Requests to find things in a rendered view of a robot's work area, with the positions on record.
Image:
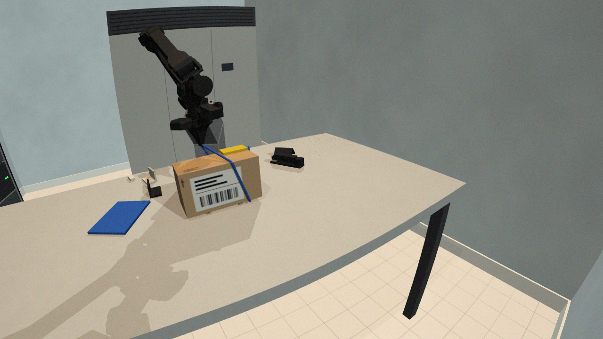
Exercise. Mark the brown cardboard box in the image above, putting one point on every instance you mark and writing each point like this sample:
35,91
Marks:
210,183

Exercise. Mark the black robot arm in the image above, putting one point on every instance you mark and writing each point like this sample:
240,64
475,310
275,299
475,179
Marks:
181,67

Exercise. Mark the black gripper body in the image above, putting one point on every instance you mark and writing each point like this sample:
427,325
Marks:
189,121

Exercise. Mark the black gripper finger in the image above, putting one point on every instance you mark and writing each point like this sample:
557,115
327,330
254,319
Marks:
196,133
204,130

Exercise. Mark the yellow flat block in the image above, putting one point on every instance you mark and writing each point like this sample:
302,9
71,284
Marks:
233,149

